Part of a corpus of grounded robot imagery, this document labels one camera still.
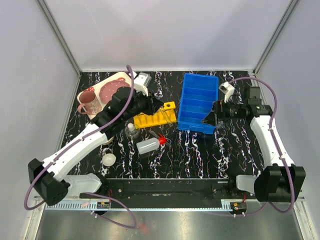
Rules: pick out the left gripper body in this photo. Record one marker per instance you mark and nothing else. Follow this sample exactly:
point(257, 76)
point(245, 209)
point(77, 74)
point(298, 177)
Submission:
point(142, 104)

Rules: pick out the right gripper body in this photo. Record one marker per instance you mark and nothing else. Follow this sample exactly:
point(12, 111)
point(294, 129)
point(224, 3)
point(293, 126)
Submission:
point(229, 110)

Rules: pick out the yellow test tube rack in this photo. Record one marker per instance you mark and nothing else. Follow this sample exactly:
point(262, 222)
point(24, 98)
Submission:
point(145, 121)

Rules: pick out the clear test tube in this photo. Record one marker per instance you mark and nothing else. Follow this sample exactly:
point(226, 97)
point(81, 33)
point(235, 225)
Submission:
point(161, 138)
point(166, 117)

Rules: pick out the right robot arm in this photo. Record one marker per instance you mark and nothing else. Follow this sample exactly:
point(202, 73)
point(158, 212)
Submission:
point(281, 180)

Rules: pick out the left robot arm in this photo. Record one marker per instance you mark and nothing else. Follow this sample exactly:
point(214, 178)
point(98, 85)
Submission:
point(50, 177)

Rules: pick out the blue divided plastic bin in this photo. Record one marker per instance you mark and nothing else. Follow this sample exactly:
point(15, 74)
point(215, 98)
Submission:
point(198, 94)

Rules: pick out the clear glass stoppered flask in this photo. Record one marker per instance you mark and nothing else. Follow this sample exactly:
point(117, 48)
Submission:
point(132, 131)

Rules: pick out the strawberry pattern tray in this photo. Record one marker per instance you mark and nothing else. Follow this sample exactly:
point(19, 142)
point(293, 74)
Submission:
point(96, 88)

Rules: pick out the pink polka dot plate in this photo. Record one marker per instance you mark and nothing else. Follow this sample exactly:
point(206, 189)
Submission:
point(110, 88)

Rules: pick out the white wash bottle red cap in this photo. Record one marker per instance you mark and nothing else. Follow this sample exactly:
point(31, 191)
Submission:
point(148, 145)

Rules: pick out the beige ceramic mortar bowl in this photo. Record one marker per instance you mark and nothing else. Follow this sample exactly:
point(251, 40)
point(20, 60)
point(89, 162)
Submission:
point(109, 141)

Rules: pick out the pink mug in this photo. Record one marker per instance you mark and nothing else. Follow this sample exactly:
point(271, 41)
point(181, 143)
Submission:
point(89, 103)

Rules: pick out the white round lid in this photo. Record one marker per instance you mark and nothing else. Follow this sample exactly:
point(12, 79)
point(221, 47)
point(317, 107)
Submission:
point(109, 159)

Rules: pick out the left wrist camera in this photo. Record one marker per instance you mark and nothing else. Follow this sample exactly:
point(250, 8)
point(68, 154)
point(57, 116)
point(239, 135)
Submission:
point(141, 83)

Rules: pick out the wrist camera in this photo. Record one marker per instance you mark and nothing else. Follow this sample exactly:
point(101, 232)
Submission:
point(141, 83)
point(228, 90)

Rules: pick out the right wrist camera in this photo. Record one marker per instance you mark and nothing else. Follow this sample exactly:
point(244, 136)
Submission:
point(228, 90)

